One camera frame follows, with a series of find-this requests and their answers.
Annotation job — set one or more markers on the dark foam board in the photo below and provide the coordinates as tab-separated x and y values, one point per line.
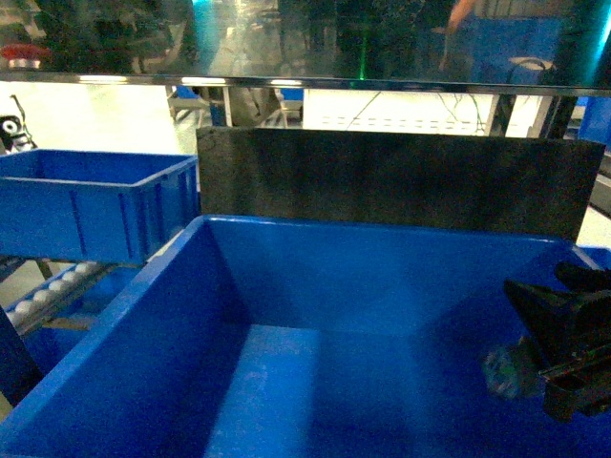
534	186

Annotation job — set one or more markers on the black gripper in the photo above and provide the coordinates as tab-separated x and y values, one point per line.
571	330

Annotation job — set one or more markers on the large open blue bin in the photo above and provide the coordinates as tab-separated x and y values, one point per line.
272	338

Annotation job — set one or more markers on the green push button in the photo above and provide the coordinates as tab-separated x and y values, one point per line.
512	371

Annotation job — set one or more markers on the lower white roller track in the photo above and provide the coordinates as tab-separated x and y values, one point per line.
45	302

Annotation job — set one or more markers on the small blue bin left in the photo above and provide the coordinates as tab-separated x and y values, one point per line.
98	206

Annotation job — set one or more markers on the steel upper shelf beam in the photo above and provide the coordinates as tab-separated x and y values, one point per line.
540	47

